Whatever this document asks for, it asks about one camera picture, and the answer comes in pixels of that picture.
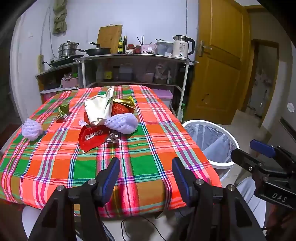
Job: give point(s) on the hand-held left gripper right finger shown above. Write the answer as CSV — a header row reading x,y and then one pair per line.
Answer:
x,y
180,178

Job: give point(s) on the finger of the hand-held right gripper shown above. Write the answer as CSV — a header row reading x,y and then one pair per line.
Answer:
x,y
262,147
242,158

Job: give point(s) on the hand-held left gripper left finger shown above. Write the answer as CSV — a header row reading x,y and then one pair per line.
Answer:
x,y
111,176

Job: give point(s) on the white round bin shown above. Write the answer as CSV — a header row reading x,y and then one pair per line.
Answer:
x,y
222,165

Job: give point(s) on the dark small packet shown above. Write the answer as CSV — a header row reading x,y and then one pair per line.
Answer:
x,y
113,139

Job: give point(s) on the white trash bin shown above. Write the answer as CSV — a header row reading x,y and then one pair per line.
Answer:
x,y
208,139

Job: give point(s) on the red snack packet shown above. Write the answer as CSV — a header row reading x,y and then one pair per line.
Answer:
x,y
92,138

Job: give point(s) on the large purple foam net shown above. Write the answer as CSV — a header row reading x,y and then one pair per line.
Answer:
x,y
122,122

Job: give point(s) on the cream paper bag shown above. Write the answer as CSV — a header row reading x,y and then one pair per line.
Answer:
x,y
99,109

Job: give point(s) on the gold and red packet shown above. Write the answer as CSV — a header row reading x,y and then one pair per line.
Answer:
x,y
122,103

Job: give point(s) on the green gold wrapper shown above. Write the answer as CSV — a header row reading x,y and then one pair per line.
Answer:
x,y
63,109

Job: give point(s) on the small purple foam net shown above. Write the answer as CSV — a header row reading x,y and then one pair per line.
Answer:
x,y
31,128

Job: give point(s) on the plaid tablecloth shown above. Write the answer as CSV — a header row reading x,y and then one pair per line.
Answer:
x,y
57,162

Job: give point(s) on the purple lidded storage box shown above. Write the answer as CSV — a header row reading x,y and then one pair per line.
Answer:
x,y
164,93

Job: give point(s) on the yellow wooden door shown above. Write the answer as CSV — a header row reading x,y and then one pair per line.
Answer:
x,y
219,58

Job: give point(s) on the yellow label bottle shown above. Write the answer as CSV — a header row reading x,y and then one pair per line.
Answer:
x,y
107,74

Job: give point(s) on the pink basket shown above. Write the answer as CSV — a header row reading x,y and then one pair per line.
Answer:
x,y
69,82

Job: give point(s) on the dark jar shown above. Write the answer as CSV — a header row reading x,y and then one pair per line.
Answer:
x,y
115,73

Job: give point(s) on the grey plastic jug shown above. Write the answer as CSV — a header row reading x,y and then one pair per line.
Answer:
x,y
126,73

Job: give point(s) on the white plastic bottle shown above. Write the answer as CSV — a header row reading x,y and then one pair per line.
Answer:
x,y
99,71

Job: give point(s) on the small round container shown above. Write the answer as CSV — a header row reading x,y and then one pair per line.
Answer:
x,y
148,77

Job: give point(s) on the crumpled plastic bags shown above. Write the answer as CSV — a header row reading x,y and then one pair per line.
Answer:
x,y
160,70

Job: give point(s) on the low wooden shelf unit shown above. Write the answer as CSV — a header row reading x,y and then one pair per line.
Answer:
x,y
55,69

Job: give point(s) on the white metal shelf unit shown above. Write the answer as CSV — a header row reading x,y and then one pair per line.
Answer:
x,y
138,56

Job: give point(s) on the black frying pan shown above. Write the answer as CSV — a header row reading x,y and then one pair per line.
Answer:
x,y
98,51

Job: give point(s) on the black induction cooker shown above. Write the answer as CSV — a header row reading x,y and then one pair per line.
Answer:
x,y
64,59

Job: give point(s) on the white electric kettle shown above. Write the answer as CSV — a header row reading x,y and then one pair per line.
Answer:
x,y
181,46

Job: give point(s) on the red sauce jar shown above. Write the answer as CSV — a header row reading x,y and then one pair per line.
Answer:
x,y
138,48
130,48

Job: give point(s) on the green oil bottle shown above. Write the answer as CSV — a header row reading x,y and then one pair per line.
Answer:
x,y
120,45

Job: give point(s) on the clear lidded container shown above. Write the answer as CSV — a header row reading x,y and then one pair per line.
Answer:
x,y
164,47

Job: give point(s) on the pink utensil holder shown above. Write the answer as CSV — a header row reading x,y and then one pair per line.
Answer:
x,y
148,49

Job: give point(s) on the dark sauce bottle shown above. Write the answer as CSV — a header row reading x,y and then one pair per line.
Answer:
x,y
125,44

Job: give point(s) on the yellow power strip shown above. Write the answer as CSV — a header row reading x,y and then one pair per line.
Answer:
x,y
41,62

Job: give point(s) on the stainless steamer pot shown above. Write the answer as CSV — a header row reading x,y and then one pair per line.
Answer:
x,y
68,48

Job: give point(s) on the wooden cutting board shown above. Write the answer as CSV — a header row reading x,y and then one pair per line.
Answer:
x,y
109,38

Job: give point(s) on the bundle of dark utensils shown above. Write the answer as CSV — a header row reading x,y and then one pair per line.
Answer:
x,y
140,39

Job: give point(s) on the hanging green cloth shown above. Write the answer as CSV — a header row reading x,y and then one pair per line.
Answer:
x,y
59,18

